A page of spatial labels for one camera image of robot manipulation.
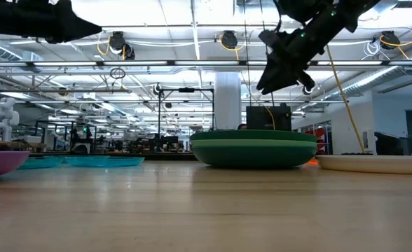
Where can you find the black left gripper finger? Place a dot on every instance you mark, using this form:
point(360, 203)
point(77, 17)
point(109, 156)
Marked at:
point(73, 28)

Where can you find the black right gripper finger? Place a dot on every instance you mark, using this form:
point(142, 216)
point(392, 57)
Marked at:
point(277, 80)
point(305, 82)

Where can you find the orange plastic plate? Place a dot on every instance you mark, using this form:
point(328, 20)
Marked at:
point(312, 162)

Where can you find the cream plastic plate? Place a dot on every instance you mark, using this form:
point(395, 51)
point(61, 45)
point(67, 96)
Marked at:
point(374, 164)

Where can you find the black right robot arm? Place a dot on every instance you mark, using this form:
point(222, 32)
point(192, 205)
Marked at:
point(353, 10)

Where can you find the black equipment box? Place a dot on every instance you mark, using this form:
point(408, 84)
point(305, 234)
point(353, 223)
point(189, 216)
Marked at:
point(262, 119)

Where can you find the red background object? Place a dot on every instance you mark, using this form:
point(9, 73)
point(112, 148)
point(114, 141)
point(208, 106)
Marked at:
point(320, 134)

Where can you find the white building column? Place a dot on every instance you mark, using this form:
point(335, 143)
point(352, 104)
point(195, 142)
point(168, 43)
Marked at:
point(227, 105)

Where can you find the person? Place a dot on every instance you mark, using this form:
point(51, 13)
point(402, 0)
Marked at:
point(242, 127)

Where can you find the long ceiling light bar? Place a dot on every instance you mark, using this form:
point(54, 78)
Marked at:
point(206, 63)

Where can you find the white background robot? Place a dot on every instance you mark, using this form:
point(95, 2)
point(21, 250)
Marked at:
point(4, 115)

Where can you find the black cylindrical appliance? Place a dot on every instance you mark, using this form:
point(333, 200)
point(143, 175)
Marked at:
point(388, 145)

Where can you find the black background robot station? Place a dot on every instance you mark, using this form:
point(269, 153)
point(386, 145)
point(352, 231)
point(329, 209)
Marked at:
point(81, 140)

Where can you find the wooden background workbench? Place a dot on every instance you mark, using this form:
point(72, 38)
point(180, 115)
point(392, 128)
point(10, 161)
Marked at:
point(17, 145)

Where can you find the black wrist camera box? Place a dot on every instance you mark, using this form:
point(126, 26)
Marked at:
point(268, 38)

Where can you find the black metal frame stand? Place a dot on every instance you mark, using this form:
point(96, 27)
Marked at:
point(186, 90)

